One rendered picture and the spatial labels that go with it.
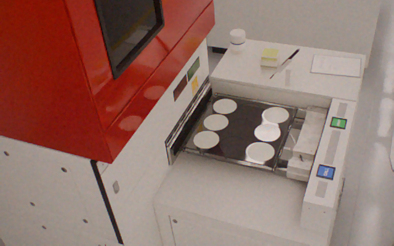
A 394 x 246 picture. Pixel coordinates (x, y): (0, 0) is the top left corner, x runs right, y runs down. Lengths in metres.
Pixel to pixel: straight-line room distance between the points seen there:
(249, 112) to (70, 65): 0.97
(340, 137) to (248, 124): 0.37
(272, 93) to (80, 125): 0.96
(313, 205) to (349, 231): 1.16
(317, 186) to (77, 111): 0.80
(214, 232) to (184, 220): 0.12
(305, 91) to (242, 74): 0.29
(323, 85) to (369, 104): 1.54
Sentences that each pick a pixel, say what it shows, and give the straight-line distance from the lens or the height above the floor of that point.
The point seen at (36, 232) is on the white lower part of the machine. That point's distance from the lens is 1.87.
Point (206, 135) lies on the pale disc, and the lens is 1.75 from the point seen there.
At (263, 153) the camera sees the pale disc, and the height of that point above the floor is 0.90.
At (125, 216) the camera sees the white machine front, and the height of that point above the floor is 0.92.
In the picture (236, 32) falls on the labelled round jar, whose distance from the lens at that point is 2.07.
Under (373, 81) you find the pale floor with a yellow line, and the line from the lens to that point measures 3.66.
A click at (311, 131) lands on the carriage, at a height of 0.88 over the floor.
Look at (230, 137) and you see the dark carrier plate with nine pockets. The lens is 1.74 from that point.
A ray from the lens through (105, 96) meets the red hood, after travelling 1.14.
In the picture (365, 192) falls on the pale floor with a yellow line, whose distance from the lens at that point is 2.80.
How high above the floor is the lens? 2.08
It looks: 40 degrees down
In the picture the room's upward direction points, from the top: 6 degrees counter-clockwise
